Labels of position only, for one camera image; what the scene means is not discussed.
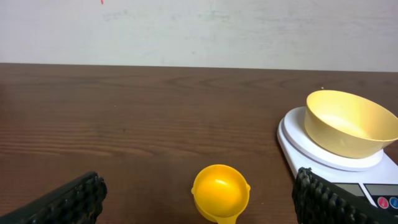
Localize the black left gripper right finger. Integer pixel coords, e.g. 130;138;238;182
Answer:
292;167;397;224

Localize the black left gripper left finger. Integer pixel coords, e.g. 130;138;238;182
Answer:
1;172;107;224

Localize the white digital kitchen scale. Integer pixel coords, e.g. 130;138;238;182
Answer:
277;107;397;216

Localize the yellow plastic measuring scoop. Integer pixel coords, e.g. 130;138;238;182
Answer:
191;164;251;224

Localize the yellow plastic bowl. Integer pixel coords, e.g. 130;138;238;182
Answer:
304;90;397;159

